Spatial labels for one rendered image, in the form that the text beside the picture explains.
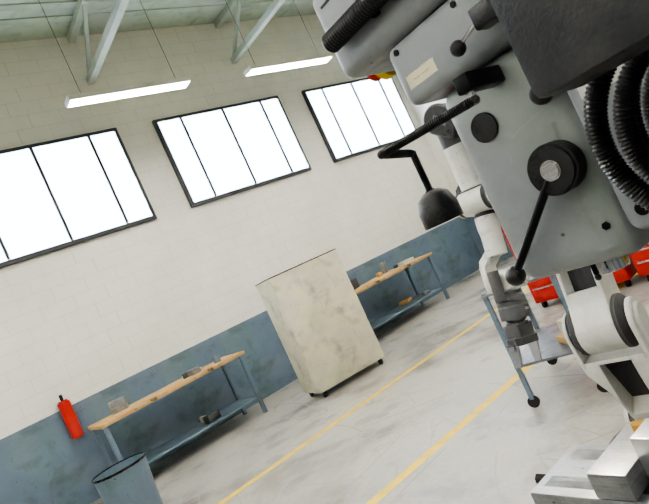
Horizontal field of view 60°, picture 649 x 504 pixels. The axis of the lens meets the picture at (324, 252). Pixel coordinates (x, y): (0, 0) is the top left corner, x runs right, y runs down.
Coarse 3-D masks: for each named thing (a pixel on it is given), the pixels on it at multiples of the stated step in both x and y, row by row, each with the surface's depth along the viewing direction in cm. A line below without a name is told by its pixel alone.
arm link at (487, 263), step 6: (498, 246) 170; (504, 246) 171; (486, 252) 172; (492, 252) 170; (498, 252) 170; (504, 252) 170; (486, 258) 172; (492, 258) 175; (498, 258) 176; (480, 264) 174; (486, 264) 173; (492, 264) 175; (480, 270) 174; (486, 270) 173; (492, 270) 175; (486, 276) 173; (486, 282) 173; (486, 288) 173
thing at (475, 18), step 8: (480, 0) 70; (488, 0) 69; (472, 8) 71; (480, 8) 70; (488, 8) 69; (472, 16) 71; (480, 16) 70; (488, 16) 69; (496, 16) 69; (472, 24) 73; (480, 24) 71; (488, 24) 71; (456, 40) 74; (464, 40) 74; (456, 48) 74; (464, 48) 74; (456, 56) 75
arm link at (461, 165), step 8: (456, 144) 171; (448, 152) 174; (456, 152) 172; (464, 152) 171; (448, 160) 176; (456, 160) 173; (464, 160) 171; (456, 168) 173; (464, 168) 172; (472, 168) 171; (456, 176) 175; (464, 176) 172; (472, 176) 171; (464, 184) 173; (472, 184) 172; (480, 184) 172; (456, 192) 177; (488, 200) 167; (464, 216) 175
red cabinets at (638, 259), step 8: (648, 248) 526; (632, 256) 541; (640, 256) 536; (648, 256) 530; (632, 264) 563; (640, 264) 538; (648, 264) 532; (616, 272) 556; (624, 272) 551; (632, 272) 557; (640, 272) 542; (648, 272) 536; (536, 280) 618; (544, 280) 611; (616, 280) 559; (624, 280) 554; (648, 280) 541; (536, 288) 621; (544, 288) 614; (552, 288) 608; (536, 296) 624; (544, 296) 617; (552, 296) 612; (544, 304) 624
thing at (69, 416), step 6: (60, 396) 700; (60, 402) 696; (66, 402) 697; (60, 408) 694; (66, 408) 695; (72, 408) 701; (66, 414) 694; (72, 414) 697; (66, 420) 694; (72, 420) 695; (78, 420) 703; (72, 426) 694; (78, 426) 698; (72, 432) 693; (78, 432) 695; (72, 438) 695
